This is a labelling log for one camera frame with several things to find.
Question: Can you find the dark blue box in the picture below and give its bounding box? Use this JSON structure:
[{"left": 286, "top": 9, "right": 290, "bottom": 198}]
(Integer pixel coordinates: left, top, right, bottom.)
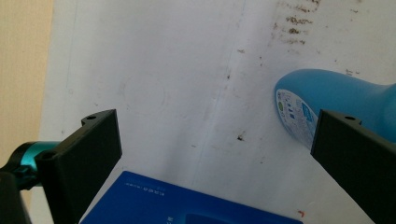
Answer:
[{"left": 79, "top": 170, "right": 304, "bottom": 224}]

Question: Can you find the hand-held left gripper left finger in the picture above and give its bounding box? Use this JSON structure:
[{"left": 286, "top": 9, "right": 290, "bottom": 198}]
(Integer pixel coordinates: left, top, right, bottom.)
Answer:
[{"left": 34, "top": 108, "right": 123, "bottom": 224}]

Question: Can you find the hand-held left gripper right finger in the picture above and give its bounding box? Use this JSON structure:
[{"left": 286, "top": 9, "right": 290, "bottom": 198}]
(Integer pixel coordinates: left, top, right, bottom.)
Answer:
[{"left": 310, "top": 108, "right": 396, "bottom": 224}]

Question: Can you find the light blue plastic bottle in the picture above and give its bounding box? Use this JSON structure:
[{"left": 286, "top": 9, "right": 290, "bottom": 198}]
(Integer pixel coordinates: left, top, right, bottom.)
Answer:
[{"left": 274, "top": 68, "right": 396, "bottom": 150}]

